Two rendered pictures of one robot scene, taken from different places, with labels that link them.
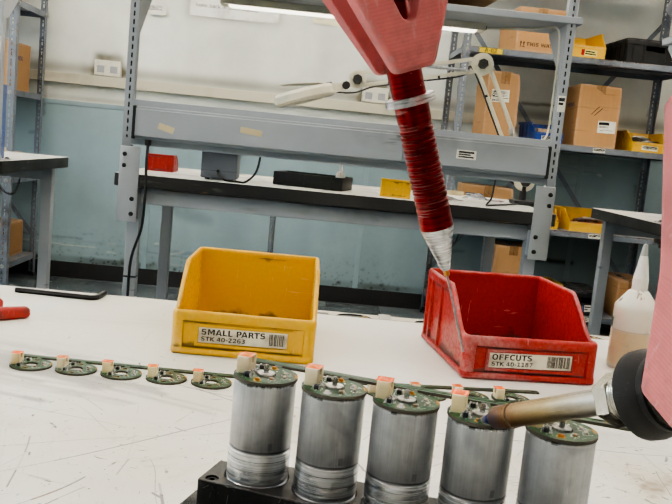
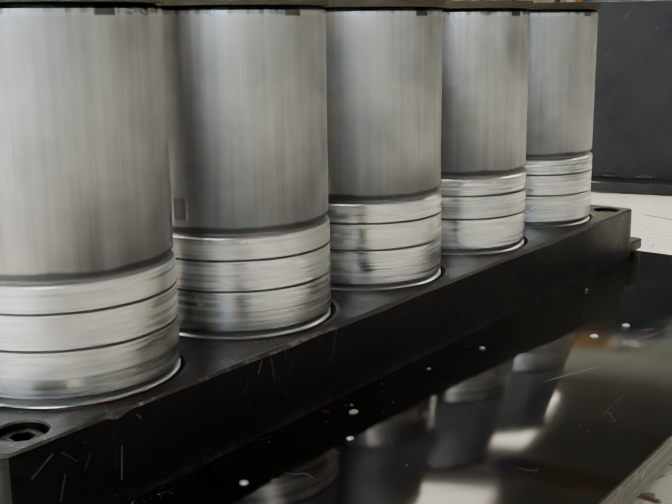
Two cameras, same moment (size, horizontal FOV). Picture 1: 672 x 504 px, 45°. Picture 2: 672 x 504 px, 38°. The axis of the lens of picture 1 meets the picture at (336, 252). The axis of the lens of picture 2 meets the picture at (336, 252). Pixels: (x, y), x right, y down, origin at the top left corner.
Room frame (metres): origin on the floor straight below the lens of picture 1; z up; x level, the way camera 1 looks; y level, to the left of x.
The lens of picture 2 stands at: (0.24, 0.11, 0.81)
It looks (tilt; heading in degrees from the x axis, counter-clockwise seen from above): 13 degrees down; 292
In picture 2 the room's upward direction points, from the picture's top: 1 degrees counter-clockwise
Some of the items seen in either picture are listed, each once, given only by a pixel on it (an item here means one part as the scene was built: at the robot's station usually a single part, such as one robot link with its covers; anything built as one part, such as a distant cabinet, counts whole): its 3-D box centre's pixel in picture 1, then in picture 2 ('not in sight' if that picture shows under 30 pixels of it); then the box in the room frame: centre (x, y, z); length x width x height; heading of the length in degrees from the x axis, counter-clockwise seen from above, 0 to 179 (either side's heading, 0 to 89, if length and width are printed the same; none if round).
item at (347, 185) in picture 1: (313, 180); not in sight; (2.80, 0.10, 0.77); 0.24 x 0.16 x 0.04; 78
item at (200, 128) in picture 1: (342, 145); not in sight; (2.58, 0.01, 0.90); 1.30 x 0.06 x 0.12; 92
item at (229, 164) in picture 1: (221, 164); not in sight; (2.71, 0.41, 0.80); 0.15 x 0.12 x 0.10; 3
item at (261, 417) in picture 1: (260, 434); (61, 223); (0.31, 0.02, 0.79); 0.02 x 0.02 x 0.05
